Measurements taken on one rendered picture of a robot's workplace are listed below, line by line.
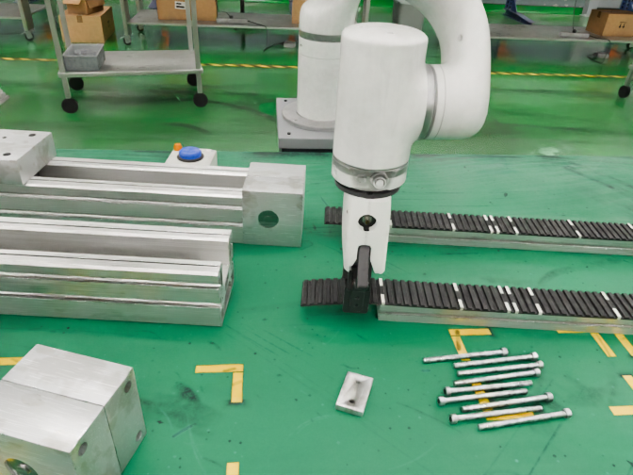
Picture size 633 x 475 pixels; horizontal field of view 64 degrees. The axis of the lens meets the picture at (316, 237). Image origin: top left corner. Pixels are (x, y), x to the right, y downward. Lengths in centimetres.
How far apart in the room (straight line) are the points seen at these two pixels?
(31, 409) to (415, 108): 43
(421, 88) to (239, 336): 36
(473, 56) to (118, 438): 49
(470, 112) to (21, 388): 48
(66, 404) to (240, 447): 17
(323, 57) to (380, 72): 66
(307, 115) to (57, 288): 72
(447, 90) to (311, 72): 67
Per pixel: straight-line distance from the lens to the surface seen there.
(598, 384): 70
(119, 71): 371
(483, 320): 71
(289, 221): 78
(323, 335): 65
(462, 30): 56
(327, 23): 115
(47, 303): 72
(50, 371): 52
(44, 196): 88
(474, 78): 54
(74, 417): 48
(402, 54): 50
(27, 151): 88
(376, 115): 51
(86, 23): 571
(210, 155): 96
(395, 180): 55
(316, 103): 119
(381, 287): 68
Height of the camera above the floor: 123
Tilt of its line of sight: 33 degrees down
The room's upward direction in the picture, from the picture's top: 3 degrees clockwise
